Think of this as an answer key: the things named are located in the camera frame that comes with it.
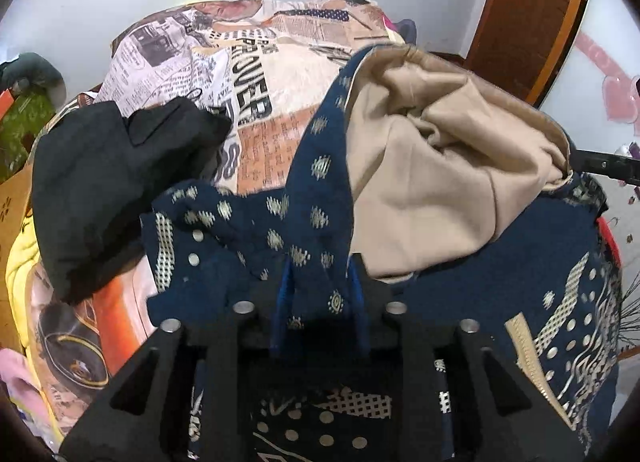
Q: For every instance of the wooden folding table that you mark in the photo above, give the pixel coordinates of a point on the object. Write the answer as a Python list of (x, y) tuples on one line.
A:
[(12, 222)]

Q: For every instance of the newspaper print bed sheet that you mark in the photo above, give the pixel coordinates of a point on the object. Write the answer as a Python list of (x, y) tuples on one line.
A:
[(280, 81)]

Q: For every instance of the black garment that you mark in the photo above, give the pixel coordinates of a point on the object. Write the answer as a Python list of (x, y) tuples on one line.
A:
[(100, 192)]

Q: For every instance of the brown wooden door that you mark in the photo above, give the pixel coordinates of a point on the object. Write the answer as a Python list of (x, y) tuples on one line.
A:
[(520, 16)]

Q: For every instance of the yellow garment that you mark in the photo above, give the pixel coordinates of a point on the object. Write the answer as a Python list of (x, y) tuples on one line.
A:
[(22, 282)]

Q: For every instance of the navy patterned hoodie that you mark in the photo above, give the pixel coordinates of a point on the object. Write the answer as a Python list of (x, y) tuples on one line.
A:
[(310, 192)]

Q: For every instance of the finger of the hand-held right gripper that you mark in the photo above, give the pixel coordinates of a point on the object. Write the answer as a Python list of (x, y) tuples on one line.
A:
[(605, 164)]

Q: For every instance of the pink toy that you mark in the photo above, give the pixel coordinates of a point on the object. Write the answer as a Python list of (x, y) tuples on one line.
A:
[(15, 382)]

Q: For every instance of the orange box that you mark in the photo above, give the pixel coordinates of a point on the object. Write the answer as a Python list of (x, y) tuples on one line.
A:
[(5, 101)]

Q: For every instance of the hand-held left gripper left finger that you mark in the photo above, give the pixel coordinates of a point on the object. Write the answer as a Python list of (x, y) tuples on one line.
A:
[(281, 302)]

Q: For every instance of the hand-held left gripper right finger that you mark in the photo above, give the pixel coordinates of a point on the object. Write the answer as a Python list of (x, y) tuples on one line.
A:
[(361, 307)]

